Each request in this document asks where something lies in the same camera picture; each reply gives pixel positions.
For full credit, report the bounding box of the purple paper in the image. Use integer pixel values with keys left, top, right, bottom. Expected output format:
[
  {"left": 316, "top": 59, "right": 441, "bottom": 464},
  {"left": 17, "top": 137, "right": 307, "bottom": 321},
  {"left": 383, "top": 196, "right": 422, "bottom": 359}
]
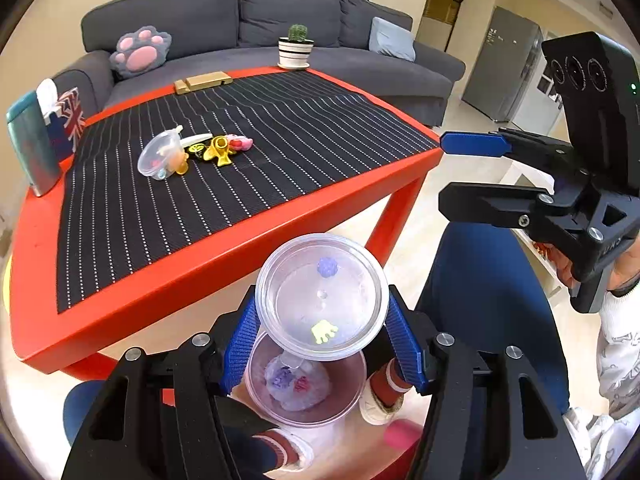
[{"left": 265, "top": 364, "right": 295, "bottom": 392}]

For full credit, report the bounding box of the pink paper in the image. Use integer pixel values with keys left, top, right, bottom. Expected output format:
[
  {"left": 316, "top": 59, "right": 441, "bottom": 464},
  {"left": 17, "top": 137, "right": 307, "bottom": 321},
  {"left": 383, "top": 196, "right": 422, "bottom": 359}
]
[{"left": 294, "top": 376, "right": 312, "bottom": 394}]

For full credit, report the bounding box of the clear round container lid side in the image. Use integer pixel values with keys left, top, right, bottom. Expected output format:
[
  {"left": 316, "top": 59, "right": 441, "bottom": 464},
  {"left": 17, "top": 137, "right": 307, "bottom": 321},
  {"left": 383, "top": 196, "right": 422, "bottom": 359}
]
[{"left": 255, "top": 233, "right": 390, "bottom": 362}]

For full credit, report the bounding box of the orange toy charm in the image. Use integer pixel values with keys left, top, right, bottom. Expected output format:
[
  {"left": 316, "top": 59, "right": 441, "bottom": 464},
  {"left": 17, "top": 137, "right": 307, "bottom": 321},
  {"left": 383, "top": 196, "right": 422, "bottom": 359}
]
[{"left": 203, "top": 136, "right": 234, "bottom": 167}]

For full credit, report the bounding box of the yellow smiley keychain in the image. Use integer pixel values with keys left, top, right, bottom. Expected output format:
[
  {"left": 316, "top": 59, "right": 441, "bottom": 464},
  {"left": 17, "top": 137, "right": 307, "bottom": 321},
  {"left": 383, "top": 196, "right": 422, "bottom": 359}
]
[{"left": 186, "top": 142, "right": 208, "bottom": 159}]

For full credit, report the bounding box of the clear round container with toys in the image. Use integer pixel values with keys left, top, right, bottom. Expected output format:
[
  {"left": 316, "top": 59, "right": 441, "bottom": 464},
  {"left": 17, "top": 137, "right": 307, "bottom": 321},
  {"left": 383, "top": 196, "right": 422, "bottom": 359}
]
[{"left": 137, "top": 126, "right": 186, "bottom": 180}]

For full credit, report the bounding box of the pink dragon keychain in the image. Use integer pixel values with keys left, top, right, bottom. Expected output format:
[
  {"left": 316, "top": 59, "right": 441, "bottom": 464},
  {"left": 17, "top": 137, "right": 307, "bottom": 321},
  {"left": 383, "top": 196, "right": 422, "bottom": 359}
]
[{"left": 226, "top": 134, "right": 254, "bottom": 153}]

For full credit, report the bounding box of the pink trash bin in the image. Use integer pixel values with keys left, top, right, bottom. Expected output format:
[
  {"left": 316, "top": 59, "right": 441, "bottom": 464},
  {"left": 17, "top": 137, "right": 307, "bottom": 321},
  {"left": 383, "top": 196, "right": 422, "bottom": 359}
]
[{"left": 244, "top": 333, "right": 367, "bottom": 429}]

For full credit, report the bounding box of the person right hand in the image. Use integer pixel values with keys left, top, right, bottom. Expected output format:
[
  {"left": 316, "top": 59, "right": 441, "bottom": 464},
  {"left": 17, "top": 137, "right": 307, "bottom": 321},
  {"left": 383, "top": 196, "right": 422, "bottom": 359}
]
[{"left": 546, "top": 238, "right": 640, "bottom": 296}]

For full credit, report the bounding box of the blue trouser leg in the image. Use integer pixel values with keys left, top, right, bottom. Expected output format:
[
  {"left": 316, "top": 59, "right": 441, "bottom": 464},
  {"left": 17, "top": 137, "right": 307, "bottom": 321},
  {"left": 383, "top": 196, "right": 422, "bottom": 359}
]
[{"left": 416, "top": 222, "right": 570, "bottom": 413}]

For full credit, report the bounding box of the red table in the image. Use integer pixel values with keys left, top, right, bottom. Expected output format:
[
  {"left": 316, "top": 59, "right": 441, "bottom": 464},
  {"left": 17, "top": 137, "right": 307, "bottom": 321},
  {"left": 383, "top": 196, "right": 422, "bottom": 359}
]
[{"left": 9, "top": 67, "right": 442, "bottom": 378}]

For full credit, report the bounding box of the grey refrigerator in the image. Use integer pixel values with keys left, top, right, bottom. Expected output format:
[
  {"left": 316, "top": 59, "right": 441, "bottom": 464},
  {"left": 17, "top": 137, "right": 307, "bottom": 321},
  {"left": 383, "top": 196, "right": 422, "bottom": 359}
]
[{"left": 462, "top": 6, "right": 542, "bottom": 122}]

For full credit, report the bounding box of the light blue cushion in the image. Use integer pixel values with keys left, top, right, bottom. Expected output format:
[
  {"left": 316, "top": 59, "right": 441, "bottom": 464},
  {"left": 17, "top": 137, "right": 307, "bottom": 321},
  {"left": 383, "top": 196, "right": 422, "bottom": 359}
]
[{"left": 369, "top": 16, "right": 416, "bottom": 62}]

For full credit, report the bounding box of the potted cactus striped pot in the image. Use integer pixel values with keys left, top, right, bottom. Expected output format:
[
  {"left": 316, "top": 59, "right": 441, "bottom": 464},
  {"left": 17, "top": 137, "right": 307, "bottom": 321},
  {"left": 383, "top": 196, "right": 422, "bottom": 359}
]
[{"left": 278, "top": 24, "right": 314, "bottom": 70}]

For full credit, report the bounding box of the black striped table mat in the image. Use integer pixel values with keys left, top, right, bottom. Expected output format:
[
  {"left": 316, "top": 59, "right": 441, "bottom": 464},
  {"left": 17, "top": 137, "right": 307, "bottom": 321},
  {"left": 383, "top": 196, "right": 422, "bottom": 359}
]
[{"left": 56, "top": 72, "right": 436, "bottom": 311}]

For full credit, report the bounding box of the white plastic hook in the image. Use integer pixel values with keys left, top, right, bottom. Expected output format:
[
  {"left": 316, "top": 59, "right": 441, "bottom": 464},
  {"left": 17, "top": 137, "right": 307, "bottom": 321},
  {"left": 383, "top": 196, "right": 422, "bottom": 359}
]
[{"left": 180, "top": 133, "right": 213, "bottom": 148}]

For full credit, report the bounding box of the grey fabric sofa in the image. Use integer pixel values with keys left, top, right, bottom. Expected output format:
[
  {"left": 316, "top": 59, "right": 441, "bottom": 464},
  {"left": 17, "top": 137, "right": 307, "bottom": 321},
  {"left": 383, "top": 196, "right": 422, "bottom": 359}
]
[{"left": 53, "top": 0, "right": 465, "bottom": 127}]

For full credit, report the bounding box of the wooden phone stand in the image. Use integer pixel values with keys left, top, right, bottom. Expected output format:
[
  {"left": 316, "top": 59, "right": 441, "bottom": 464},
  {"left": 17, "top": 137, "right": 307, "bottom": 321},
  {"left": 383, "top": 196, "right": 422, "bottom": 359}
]
[{"left": 174, "top": 70, "right": 233, "bottom": 94}]

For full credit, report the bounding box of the union jack tissue box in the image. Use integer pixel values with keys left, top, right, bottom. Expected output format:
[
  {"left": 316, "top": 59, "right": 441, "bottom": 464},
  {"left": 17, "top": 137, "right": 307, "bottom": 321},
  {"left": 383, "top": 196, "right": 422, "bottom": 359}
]
[{"left": 36, "top": 78, "right": 86, "bottom": 162}]

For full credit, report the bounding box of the paw shaped cushion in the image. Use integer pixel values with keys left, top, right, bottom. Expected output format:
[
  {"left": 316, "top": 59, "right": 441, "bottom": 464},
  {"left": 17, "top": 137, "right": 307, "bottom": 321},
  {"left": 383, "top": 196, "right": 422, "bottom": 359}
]
[{"left": 110, "top": 25, "right": 172, "bottom": 79}]

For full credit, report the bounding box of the teal thermos bottle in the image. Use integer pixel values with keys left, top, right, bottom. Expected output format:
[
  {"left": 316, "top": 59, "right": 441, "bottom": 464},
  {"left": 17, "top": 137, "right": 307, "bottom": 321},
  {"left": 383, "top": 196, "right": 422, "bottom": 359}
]
[{"left": 6, "top": 91, "right": 62, "bottom": 197}]

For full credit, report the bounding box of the black tracking camera box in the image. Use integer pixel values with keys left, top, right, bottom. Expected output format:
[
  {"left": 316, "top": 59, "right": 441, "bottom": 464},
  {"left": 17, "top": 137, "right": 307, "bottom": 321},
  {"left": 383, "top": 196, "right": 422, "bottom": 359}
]
[{"left": 542, "top": 32, "right": 639, "bottom": 196}]

